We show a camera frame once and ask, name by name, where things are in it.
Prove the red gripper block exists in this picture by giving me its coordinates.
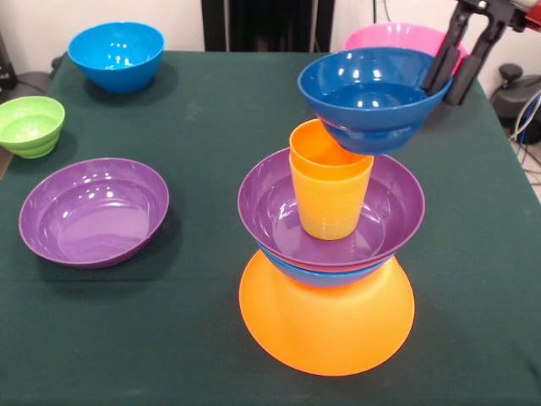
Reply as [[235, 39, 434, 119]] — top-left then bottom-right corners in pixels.
[[420, 0, 541, 107]]

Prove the small dark blue bowl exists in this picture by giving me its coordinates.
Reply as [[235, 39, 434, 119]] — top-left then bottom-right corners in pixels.
[[297, 47, 454, 156]]

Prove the orange cup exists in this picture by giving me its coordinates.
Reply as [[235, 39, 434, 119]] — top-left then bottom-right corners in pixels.
[[288, 118, 375, 170]]

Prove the yellow cup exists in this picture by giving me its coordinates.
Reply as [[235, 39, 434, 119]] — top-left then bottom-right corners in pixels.
[[289, 156, 374, 242]]

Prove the purple shallow bowl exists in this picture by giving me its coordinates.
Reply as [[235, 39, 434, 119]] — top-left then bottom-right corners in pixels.
[[18, 157, 171, 270], [237, 147, 427, 268]]

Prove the light blue bowl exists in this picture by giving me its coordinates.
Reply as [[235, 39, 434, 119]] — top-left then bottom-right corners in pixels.
[[257, 243, 398, 289], [67, 21, 166, 95]]

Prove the large orange bowl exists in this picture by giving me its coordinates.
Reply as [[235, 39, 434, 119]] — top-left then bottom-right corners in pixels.
[[238, 249, 416, 377]]

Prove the large pink bowl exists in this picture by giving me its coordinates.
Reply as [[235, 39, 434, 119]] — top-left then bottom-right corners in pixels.
[[342, 23, 470, 75]]

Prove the small green bowl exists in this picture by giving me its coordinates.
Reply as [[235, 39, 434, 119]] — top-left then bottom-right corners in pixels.
[[0, 96, 66, 160]]

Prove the dark green tablecloth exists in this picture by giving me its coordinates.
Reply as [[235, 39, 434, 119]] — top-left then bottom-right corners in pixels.
[[0, 50, 541, 406]]

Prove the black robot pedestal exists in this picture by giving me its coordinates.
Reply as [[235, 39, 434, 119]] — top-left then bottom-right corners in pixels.
[[201, 0, 336, 52]]

